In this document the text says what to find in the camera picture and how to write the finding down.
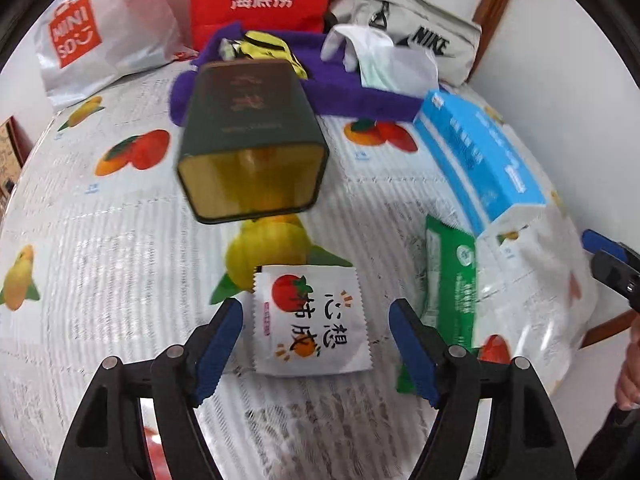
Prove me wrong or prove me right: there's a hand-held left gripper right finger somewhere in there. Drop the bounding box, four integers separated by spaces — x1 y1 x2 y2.
388 298 576 480

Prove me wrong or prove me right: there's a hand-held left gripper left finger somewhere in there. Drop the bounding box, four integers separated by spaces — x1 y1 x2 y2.
54 297 245 480

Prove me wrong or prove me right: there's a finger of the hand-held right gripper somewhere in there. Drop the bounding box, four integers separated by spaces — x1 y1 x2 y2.
582 229 630 264
590 250 640 312

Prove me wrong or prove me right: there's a white wet wipe sachet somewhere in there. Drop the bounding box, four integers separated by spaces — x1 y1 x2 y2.
252 265 373 377

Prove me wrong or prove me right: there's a yellow cloth with black straps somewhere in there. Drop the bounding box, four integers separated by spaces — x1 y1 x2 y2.
235 31 308 79

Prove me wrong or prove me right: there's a person's right forearm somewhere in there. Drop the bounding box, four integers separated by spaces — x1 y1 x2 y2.
575 404 640 480

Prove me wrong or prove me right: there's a person's right hand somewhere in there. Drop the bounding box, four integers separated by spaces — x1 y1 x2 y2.
616 317 640 411

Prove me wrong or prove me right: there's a long green packet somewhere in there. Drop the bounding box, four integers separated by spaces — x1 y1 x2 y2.
396 215 478 395

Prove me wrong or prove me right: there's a blue tissue box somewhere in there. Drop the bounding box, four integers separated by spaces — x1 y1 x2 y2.
412 89 547 237

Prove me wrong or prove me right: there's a fruit print tablecloth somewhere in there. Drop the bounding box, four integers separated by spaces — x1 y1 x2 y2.
0 67 601 480

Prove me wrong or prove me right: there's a dark green tin box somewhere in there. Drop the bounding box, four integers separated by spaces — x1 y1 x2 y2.
175 59 330 226

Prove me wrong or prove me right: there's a purple towel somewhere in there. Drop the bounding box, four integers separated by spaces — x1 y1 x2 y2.
169 21 421 128

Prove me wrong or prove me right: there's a brown cardboard box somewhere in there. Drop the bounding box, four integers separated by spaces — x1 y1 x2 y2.
0 116 23 196

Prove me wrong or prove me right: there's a white plastic shopping bag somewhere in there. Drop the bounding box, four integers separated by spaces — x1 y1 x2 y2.
34 0 182 108

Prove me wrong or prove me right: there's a grey waist bag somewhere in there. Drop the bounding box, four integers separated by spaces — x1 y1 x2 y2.
330 0 483 86

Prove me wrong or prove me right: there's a red paper bag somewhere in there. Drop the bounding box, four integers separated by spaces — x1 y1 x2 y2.
190 0 338 48

